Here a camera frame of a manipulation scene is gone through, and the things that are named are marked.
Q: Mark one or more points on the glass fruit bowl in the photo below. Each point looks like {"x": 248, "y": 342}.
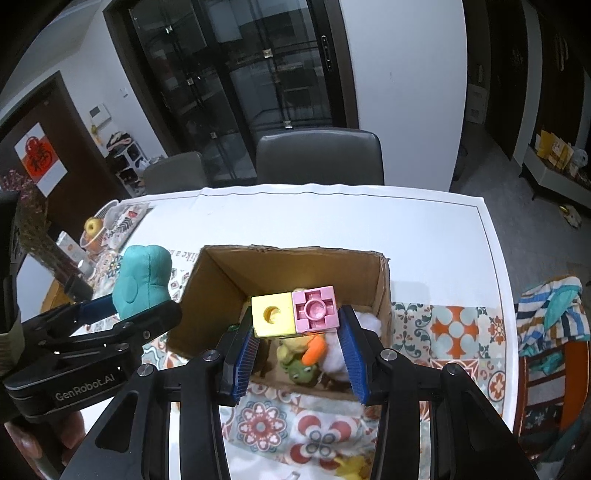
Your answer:
{"x": 108, "y": 221}

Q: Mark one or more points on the dried flower bunch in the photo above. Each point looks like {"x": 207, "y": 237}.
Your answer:
{"x": 30, "y": 217}

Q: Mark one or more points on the grey leather chair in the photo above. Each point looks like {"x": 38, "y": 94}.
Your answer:
{"x": 318, "y": 157}
{"x": 175, "y": 173}

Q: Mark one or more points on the white fluffy plush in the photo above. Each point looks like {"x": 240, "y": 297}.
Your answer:
{"x": 334, "y": 362}

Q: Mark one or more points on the pink building block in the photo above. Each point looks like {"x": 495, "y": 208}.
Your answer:
{"x": 316, "y": 309}

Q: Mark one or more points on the small glass cup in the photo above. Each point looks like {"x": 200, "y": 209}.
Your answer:
{"x": 85, "y": 267}

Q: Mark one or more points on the low tv cabinet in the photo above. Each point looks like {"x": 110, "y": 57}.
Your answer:
{"x": 558, "y": 182}

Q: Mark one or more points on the yellow building block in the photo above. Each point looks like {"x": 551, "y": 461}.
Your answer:
{"x": 273, "y": 314}

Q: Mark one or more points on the small yellow toy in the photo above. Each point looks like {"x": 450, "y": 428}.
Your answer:
{"x": 353, "y": 467}

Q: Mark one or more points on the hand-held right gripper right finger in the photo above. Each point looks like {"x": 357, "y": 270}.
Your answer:
{"x": 354, "y": 355}

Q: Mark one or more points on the small floor toy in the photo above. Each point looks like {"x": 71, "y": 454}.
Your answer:
{"x": 571, "y": 214}

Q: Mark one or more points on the white and orange box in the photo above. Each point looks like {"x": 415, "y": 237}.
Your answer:
{"x": 70, "y": 247}

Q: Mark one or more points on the printed white packet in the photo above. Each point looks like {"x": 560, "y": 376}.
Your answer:
{"x": 131, "y": 217}

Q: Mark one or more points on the white plastic bag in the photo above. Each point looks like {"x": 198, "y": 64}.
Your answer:
{"x": 581, "y": 160}

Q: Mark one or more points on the white wall panel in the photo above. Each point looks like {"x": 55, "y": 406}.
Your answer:
{"x": 99, "y": 114}

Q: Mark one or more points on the red and white door poster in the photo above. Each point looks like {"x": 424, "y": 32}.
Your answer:
{"x": 39, "y": 159}

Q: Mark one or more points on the yellow paper bags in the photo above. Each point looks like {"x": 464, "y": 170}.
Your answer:
{"x": 554, "y": 150}

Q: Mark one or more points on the green frog plush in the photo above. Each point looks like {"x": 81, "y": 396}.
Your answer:
{"x": 302, "y": 371}

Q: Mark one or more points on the brown wooden chair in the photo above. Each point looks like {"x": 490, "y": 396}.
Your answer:
{"x": 554, "y": 406}

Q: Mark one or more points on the yellow apple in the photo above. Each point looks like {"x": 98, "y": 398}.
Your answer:
{"x": 93, "y": 227}

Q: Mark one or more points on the patterned tile table runner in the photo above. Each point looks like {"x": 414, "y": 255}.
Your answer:
{"x": 457, "y": 332}

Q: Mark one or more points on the white shoe rack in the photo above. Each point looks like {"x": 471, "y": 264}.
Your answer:
{"x": 127, "y": 161}

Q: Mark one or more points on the teal paw plush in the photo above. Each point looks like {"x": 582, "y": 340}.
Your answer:
{"x": 138, "y": 281}

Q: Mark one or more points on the hallway cardboard carton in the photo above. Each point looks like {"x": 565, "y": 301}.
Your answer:
{"x": 478, "y": 104}

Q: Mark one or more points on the brown cardboard box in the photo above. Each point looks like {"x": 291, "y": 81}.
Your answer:
{"x": 221, "y": 295}

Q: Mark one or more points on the yellow duck plush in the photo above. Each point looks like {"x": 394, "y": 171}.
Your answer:
{"x": 314, "y": 350}

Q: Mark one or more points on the person's left hand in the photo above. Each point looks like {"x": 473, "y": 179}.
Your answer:
{"x": 46, "y": 443}

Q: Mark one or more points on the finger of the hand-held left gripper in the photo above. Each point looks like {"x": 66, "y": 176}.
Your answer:
{"x": 94, "y": 310}
{"x": 152, "y": 318}

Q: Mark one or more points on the black vase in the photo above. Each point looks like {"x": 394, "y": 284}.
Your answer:
{"x": 69, "y": 274}

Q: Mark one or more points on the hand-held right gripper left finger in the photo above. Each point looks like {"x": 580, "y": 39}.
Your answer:
{"x": 244, "y": 364}

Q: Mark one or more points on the striped clothing pile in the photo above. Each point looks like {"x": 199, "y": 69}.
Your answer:
{"x": 554, "y": 309}

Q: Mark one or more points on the black framed glass door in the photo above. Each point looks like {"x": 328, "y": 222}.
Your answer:
{"x": 240, "y": 83}

